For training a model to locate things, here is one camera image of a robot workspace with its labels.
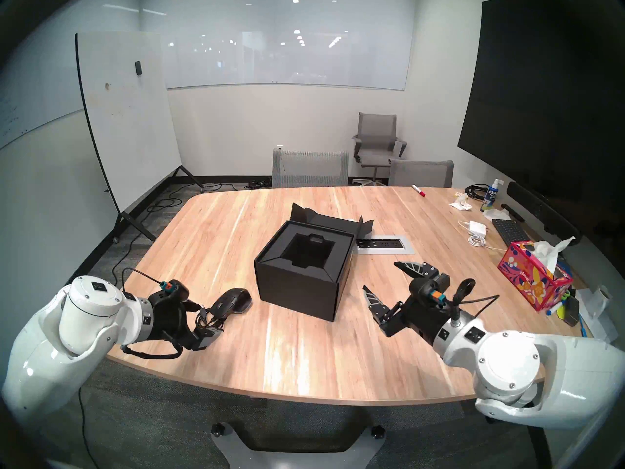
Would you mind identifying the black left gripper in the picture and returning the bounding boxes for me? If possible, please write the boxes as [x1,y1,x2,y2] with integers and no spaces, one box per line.
[148,294,224,352]

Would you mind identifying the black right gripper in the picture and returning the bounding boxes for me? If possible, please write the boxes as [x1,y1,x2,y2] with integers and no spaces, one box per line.
[362,260,470,349]

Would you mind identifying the black computer mouse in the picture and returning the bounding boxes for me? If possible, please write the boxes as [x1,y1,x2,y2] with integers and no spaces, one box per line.
[211,288,253,320]

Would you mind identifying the black cardboard box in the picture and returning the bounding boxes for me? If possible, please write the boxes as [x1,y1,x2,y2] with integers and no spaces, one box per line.
[254,202,374,322]

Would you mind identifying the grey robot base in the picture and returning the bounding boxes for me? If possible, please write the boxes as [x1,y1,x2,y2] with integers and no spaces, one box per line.
[211,421,386,469]

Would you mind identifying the colourful floral tissue box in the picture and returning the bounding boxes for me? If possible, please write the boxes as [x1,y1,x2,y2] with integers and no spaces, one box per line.
[498,236,576,312]

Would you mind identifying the silver table power grommet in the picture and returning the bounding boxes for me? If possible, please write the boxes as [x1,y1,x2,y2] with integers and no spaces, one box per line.
[355,235,416,255]

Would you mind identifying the grey mesh office chair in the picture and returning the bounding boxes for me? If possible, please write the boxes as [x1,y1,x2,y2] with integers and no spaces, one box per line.
[388,159,455,188]
[271,148,350,189]

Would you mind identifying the black keyboard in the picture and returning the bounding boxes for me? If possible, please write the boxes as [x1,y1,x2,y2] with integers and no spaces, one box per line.
[491,218,533,246]

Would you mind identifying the whiteboard cleaner spray bottle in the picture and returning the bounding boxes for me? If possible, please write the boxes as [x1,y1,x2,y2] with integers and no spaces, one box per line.
[480,178,504,213]

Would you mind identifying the grey office chair with armrests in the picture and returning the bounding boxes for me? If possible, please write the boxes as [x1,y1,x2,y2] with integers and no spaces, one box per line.
[352,112,408,187]

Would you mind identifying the black video conference bar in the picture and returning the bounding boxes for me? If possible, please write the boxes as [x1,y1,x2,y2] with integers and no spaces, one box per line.
[506,181,583,246]

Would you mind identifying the white mug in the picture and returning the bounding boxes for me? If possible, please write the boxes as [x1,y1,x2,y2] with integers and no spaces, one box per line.
[585,284,613,320]

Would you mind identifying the mobile whiteboard on stand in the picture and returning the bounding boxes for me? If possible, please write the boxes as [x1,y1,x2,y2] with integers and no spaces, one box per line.
[75,31,206,244]

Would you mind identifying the white paper sheets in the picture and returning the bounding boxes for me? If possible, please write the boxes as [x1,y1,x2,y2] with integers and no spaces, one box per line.
[576,288,620,344]

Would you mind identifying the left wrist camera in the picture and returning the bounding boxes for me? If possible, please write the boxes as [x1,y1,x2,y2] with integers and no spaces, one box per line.
[155,279,191,303]

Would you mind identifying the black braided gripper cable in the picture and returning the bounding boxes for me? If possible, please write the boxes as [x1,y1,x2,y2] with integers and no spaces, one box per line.
[120,332,185,361]

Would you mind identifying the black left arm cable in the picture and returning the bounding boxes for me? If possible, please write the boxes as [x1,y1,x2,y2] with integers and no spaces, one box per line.
[78,267,167,469]

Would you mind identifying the white power adapter with cable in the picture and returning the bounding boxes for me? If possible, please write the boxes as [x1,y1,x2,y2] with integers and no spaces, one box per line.
[458,220,508,253]

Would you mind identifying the black floor cables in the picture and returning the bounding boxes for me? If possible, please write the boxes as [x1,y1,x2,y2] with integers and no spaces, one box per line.
[154,177,272,214]

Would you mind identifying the large black wall display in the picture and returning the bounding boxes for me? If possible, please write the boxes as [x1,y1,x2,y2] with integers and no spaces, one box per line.
[457,0,625,249]

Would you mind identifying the glass wall whiteboard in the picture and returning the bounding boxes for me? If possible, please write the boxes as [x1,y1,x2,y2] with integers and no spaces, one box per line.
[142,0,418,91]

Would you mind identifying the wall whiteboard with writing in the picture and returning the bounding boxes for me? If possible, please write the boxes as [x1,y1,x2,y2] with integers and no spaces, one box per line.
[0,4,142,151]

